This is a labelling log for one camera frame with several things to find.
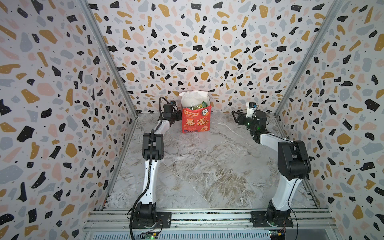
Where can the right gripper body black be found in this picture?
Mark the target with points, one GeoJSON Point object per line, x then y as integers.
{"type": "Point", "coordinates": [243, 117]}

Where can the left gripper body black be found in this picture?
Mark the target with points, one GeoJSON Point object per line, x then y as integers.
{"type": "Point", "coordinates": [176, 117]}

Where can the red paper bag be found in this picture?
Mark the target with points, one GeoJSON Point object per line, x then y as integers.
{"type": "Point", "coordinates": [197, 120]}

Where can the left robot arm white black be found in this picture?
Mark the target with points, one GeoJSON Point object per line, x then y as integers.
{"type": "Point", "coordinates": [144, 210]}

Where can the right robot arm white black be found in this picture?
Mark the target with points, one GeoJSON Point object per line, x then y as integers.
{"type": "Point", "coordinates": [293, 164]}

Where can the right circuit board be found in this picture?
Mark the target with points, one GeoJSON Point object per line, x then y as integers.
{"type": "Point", "coordinates": [277, 235]}

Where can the circuit board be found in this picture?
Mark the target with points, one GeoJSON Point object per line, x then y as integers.
{"type": "Point", "coordinates": [277, 235]}
{"type": "Point", "coordinates": [148, 235]}

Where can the left circuit board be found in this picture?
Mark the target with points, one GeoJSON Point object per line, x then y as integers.
{"type": "Point", "coordinates": [148, 235]}

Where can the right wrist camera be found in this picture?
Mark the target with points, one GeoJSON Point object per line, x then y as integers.
{"type": "Point", "coordinates": [251, 109]}

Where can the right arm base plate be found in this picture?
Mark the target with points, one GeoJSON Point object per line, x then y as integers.
{"type": "Point", "coordinates": [273, 219]}

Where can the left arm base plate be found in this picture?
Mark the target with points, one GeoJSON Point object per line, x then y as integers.
{"type": "Point", "coordinates": [161, 220]}

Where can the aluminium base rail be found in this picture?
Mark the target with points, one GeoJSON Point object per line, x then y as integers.
{"type": "Point", "coordinates": [212, 224]}

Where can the left corner aluminium post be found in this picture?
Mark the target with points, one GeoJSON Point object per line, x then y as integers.
{"type": "Point", "coordinates": [84, 5]}

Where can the corner aluminium post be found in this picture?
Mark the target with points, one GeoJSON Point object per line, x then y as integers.
{"type": "Point", "coordinates": [84, 5]}
{"type": "Point", "coordinates": [331, 14]}

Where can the right corner aluminium post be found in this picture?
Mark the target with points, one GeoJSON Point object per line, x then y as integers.
{"type": "Point", "coordinates": [331, 14]}

